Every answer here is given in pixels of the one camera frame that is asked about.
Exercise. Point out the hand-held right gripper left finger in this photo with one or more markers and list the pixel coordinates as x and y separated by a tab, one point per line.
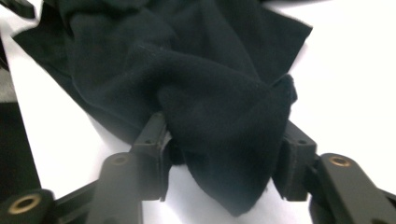
152	155

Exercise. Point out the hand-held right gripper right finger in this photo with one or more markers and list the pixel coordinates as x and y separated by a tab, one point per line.
297	161

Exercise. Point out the black garment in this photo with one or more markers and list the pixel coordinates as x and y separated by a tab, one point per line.
202	93

